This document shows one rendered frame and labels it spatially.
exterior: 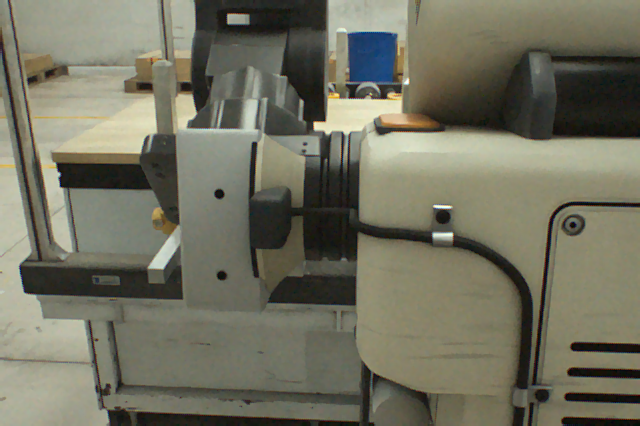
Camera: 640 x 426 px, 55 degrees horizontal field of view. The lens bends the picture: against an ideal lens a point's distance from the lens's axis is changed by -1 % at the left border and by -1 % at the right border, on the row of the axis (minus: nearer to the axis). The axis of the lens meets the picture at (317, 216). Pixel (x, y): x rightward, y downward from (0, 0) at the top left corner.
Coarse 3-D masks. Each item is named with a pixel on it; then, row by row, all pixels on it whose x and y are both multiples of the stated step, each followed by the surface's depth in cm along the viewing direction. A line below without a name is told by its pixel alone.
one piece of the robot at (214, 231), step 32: (192, 160) 35; (224, 160) 35; (192, 192) 36; (224, 192) 36; (192, 224) 36; (224, 224) 36; (192, 256) 37; (224, 256) 37; (192, 288) 37; (224, 288) 37; (256, 288) 37
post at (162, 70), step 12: (156, 72) 123; (168, 72) 123; (156, 84) 123; (168, 84) 123; (156, 96) 124; (168, 96) 124; (156, 108) 125; (168, 108) 125; (156, 120) 126; (168, 120) 126; (168, 132) 127
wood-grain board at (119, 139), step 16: (128, 112) 194; (144, 112) 194; (176, 112) 195; (192, 112) 194; (336, 112) 194; (352, 112) 194; (368, 112) 194; (384, 112) 194; (400, 112) 194; (96, 128) 175; (112, 128) 174; (128, 128) 174; (144, 128) 174; (320, 128) 174; (336, 128) 174; (352, 128) 174; (64, 144) 158; (80, 144) 158; (96, 144) 158; (112, 144) 158; (128, 144) 158; (64, 160) 152; (80, 160) 152; (96, 160) 152; (112, 160) 152; (128, 160) 151
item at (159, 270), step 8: (176, 232) 125; (168, 240) 122; (176, 240) 122; (168, 248) 118; (176, 248) 118; (160, 256) 115; (168, 256) 115; (176, 256) 118; (152, 264) 112; (160, 264) 112; (168, 264) 113; (152, 272) 110; (160, 272) 110; (168, 272) 113; (152, 280) 111; (160, 280) 111
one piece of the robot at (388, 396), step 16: (368, 368) 50; (368, 384) 50; (384, 384) 49; (400, 384) 48; (368, 400) 51; (384, 400) 47; (400, 400) 47; (416, 400) 47; (368, 416) 52; (384, 416) 48; (400, 416) 48; (416, 416) 48
